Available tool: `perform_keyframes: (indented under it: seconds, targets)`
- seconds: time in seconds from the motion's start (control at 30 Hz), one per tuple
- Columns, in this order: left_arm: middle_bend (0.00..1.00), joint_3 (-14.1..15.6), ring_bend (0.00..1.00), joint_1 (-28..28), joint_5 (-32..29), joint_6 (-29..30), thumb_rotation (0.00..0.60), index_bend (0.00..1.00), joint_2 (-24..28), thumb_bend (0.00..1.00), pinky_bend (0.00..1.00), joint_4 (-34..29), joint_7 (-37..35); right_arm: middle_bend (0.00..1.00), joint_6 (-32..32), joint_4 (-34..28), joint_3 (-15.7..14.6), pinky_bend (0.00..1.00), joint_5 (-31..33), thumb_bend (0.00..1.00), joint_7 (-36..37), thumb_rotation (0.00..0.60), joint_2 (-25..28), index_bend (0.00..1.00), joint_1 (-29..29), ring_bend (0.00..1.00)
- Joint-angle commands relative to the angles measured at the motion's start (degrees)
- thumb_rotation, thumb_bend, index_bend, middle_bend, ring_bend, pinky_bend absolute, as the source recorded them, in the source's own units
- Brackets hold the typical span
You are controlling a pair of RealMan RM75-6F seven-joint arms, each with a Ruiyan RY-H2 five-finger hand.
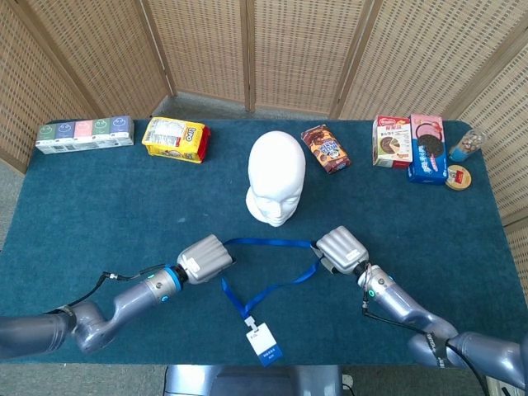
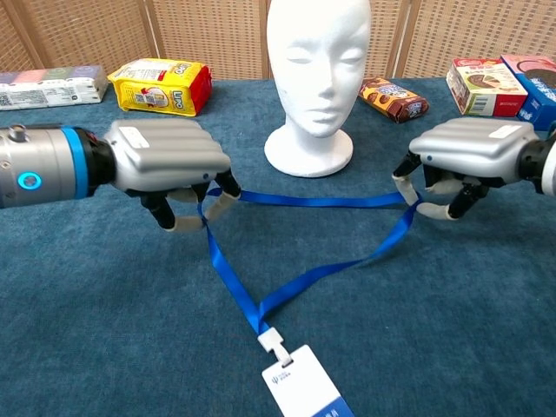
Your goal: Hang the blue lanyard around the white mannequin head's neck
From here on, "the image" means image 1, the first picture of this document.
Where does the white foam mannequin head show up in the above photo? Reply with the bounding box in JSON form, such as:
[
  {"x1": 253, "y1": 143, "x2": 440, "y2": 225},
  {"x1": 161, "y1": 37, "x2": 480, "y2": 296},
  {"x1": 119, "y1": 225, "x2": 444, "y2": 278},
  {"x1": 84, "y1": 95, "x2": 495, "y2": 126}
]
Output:
[{"x1": 245, "y1": 130, "x2": 307, "y2": 229}]

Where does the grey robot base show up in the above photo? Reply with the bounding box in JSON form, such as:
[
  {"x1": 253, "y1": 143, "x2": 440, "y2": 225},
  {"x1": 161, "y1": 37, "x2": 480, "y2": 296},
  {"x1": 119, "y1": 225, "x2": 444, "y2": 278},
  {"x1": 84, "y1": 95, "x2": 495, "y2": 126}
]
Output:
[{"x1": 163, "y1": 364, "x2": 344, "y2": 396}]

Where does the white and blue badge card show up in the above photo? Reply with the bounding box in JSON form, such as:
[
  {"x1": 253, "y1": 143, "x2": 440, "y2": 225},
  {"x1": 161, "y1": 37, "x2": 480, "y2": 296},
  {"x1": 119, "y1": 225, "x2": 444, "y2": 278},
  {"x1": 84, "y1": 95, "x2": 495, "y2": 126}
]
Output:
[{"x1": 243, "y1": 316, "x2": 285, "y2": 367}]

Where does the dark blue table cloth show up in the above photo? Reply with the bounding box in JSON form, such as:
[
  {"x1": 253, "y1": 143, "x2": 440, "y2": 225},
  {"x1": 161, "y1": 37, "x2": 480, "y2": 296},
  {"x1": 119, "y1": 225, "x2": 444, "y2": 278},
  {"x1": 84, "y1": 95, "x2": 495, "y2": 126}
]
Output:
[{"x1": 0, "y1": 119, "x2": 528, "y2": 366}]

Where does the white red wafer box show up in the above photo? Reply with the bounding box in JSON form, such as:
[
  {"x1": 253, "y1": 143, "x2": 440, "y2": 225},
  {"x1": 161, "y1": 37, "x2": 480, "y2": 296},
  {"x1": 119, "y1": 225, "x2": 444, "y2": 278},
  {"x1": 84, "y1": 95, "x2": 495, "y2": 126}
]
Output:
[{"x1": 372, "y1": 115, "x2": 413, "y2": 170}]

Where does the yellow red biscuit bag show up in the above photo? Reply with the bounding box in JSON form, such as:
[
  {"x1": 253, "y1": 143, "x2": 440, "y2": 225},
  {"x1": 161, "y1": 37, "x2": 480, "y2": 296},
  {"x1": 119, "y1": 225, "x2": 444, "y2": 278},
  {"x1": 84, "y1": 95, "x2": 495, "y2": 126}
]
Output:
[{"x1": 141, "y1": 116, "x2": 212, "y2": 164}]

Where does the multicolour tissue pack row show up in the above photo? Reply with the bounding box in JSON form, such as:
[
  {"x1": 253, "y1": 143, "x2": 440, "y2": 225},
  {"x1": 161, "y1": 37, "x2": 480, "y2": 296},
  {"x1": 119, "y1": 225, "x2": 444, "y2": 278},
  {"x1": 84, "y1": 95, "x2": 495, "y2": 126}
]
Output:
[{"x1": 35, "y1": 115, "x2": 135, "y2": 155}]

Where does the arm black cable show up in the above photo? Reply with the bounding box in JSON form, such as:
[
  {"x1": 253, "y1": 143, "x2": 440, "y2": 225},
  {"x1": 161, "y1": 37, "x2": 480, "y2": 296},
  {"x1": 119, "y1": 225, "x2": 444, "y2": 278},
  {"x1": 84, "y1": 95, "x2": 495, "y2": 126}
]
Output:
[
  {"x1": 361, "y1": 267, "x2": 490, "y2": 396},
  {"x1": 61, "y1": 270, "x2": 166, "y2": 317}
]

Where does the woven bamboo folding screen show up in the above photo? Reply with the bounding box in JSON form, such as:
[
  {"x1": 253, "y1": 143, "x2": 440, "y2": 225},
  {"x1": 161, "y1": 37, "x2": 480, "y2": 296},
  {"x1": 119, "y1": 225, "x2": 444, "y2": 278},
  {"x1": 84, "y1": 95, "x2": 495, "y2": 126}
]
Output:
[{"x1": 0, "y1": 0, "x2": 528, "y2": 302}]

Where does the blue lanyard strap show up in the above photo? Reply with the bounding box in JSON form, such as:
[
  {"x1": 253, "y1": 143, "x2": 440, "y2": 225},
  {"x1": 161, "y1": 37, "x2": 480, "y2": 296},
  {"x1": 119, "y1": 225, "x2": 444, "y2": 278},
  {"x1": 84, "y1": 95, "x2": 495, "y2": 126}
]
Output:
[{"x1": 221, "y1": 237, "x2": 327, "y2": 321}]

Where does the round wooden red lid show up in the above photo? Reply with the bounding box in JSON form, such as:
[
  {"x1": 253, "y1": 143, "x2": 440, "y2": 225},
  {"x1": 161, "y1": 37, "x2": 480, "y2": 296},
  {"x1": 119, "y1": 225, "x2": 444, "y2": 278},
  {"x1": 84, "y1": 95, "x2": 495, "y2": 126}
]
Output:
[{"x1": 444, "y1": 164, "x2": 474, "y2": 192}]

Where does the pink blue sandwich cookie box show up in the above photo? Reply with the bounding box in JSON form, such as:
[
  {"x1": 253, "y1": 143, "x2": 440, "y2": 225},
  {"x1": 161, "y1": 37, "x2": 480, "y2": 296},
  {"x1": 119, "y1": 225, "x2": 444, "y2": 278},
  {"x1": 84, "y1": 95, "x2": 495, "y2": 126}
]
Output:
[{"x1": 408, "y1": 114, "x2": 449, "y2": 186}]

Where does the clear plastic cup blue base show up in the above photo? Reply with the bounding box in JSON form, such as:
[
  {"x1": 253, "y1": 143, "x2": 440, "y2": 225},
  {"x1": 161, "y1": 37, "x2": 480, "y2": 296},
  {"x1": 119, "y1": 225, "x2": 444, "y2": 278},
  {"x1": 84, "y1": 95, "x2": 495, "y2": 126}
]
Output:
[{"x1": 448, "y1": 129, "x2": 487, "y2": 163}]

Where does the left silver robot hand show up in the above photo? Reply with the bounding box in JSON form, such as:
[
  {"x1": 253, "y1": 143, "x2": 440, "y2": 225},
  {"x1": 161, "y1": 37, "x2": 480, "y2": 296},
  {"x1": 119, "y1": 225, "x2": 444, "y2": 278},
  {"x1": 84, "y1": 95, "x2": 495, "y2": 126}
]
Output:
[{"x1": 176, "y1": 233, "x2": 237, "y2": 285}]

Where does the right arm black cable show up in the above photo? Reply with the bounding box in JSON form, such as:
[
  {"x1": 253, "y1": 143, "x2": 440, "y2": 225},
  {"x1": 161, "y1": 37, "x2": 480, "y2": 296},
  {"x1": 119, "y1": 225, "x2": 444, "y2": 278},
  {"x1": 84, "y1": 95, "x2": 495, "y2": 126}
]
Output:
[{"x1": 361, "y1": 267, "x2": 490, "y2": 396}]

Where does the brown chocolate cookie pack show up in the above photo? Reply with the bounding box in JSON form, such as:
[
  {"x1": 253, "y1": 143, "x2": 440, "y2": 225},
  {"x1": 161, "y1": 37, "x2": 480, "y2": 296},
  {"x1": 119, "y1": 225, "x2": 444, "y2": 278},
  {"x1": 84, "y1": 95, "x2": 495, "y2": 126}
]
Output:
[{"x1": 300, "y1": 125, "x2": 353, "y2": 175}]

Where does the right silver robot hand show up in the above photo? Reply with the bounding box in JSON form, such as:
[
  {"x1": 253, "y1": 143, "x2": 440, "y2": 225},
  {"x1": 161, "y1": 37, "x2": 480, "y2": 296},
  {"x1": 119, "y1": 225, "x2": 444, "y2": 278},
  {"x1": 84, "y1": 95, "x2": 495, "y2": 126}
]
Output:
[{"x1": 315, "y1": 225, "x2": 370, "y2": 276}]

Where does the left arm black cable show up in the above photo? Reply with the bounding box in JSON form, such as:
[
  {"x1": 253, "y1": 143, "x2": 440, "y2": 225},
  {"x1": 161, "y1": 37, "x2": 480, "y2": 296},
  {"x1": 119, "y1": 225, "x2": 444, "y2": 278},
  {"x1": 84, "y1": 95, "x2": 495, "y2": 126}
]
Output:
[{"x1": 61, "y1": 270, "x2": 166, "y2": 317}]

